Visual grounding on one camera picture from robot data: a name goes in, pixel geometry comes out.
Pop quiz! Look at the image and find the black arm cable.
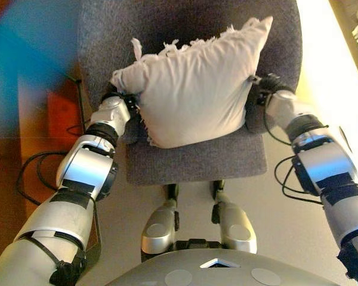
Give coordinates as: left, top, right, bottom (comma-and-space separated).
261, 98, 325, 206
16, 119, 92, 207

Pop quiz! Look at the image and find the silver right robot leg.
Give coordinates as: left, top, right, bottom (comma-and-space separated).
210, 179, 258, 254

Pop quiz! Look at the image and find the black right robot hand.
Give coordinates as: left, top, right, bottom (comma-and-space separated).
249, 73, 295, 104

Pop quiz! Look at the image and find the white fringed cushion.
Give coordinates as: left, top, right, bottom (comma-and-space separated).
109, 15, 274, 150

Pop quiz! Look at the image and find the grey fabric armchair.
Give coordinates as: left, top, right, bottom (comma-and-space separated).
76, 0, 304, 186

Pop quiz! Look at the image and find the glossy brown cabinet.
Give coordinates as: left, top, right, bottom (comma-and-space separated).
0, 0, 89, 215

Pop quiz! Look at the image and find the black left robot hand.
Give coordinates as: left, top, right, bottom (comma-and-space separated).
102, 82, 141, 111

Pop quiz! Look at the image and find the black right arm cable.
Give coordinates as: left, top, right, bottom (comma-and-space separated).
261, 98, 325, 206

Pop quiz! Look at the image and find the silver robot torso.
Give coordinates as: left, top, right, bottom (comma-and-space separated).
103, 237, 341, 286

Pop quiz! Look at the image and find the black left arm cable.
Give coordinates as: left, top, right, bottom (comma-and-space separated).
16, 119, 92, 207

